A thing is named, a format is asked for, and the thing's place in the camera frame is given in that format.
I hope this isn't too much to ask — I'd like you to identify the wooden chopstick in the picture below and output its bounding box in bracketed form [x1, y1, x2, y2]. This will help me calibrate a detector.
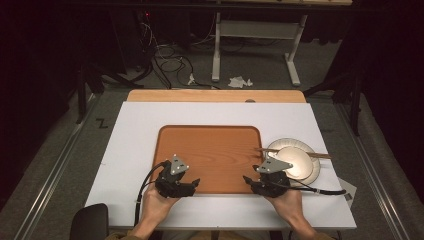
[255, 148, 332, 160]
[254, 147, 333, 159]

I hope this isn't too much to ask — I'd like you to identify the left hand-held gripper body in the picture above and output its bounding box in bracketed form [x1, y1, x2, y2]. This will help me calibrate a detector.
[154, 154, 197, 199]

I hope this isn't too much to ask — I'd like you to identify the crumpled white paper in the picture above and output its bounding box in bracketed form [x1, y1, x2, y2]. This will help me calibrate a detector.
[227, 75, 254, 90]

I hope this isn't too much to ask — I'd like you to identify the white board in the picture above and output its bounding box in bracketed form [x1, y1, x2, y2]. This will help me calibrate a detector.
[84, 101, 358, 231]

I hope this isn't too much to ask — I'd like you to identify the wooden table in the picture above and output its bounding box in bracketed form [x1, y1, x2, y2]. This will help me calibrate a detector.
[126, 88, 307, 104]

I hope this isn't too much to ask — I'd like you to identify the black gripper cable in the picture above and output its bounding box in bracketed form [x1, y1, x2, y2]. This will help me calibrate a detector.
[266, 178, 347, 196]
[133, 160, 171, 226]

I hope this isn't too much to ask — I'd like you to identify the metal floor rail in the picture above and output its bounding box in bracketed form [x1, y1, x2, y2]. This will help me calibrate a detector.
[334, 102, 412, 240]
[12, 94, 103, 240]

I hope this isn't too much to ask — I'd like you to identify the person's right hand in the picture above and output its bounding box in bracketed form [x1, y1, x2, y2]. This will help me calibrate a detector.
[265, 187, 306, 228]

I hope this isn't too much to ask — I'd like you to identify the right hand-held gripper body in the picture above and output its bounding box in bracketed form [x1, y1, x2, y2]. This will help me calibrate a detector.
[250, 156, 294, 199]

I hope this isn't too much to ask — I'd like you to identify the white desk frame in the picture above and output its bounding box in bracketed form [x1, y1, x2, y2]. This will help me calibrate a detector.
[211, 12, 309, 88]

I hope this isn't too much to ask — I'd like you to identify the white bowl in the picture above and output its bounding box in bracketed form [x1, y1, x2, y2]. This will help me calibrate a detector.
[276, 146, 315, 181]

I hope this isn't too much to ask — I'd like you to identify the white plate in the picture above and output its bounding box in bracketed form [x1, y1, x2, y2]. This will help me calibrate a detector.
[265, 137, 322, 187]

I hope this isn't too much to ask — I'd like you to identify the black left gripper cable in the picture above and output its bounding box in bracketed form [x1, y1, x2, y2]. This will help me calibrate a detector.
[133, 160, 171, 226]

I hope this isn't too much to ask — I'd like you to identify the bundle of floor cables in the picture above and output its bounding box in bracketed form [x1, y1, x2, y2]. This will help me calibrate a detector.
[141, 13, 222, 91]

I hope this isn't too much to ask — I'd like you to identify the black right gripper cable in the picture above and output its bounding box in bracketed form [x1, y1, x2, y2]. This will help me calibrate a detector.
[266, 178, 347, 196]

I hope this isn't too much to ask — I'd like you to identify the black stand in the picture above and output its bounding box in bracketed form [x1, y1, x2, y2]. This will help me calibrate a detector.
[73, 61, 136, 125]
[302, 71, 365, 137]

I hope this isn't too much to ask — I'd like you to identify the black chair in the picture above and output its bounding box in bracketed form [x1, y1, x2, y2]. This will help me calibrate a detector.
[68, 203, 110, 240]

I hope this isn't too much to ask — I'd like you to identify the wooden tray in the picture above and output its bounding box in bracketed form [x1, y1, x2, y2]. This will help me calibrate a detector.
[150, 125, 264, 195]

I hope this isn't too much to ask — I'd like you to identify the paper sheet under board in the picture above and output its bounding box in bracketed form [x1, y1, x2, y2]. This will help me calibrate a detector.
[337, 177, 358, 210]

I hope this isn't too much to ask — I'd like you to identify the person's left hand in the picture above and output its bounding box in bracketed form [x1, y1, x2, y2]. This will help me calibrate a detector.
[139, 181, 182, 231]

